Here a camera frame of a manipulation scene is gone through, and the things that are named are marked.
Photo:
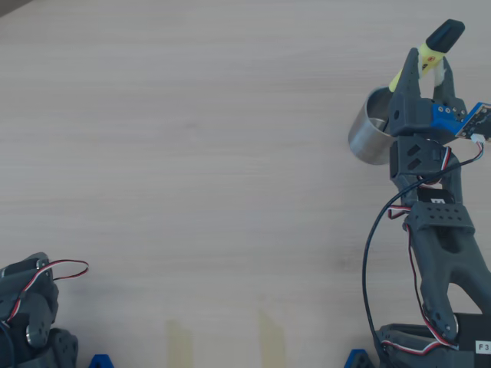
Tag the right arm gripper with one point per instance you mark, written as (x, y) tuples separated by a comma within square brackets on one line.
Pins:
[(407, 111)]

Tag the yellow highlighter black cap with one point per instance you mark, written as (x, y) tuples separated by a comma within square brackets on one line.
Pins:
[(445, 36)]

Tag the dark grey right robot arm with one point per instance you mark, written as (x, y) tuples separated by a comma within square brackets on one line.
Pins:
[(437, 245)]

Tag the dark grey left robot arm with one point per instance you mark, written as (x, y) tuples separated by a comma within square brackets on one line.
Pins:
[(38, 306)]

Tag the silver metal cup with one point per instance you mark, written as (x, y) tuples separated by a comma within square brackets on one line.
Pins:
[(368, 142)]

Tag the yellow masking tape strip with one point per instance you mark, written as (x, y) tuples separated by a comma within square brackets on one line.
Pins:
[(272, 341), (178, 345)]

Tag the wrist camera board blue mount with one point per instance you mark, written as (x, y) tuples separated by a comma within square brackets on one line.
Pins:
[(445, 119)]

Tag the blue right arm base plate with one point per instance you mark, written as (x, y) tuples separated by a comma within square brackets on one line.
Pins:
[(356, 360)]

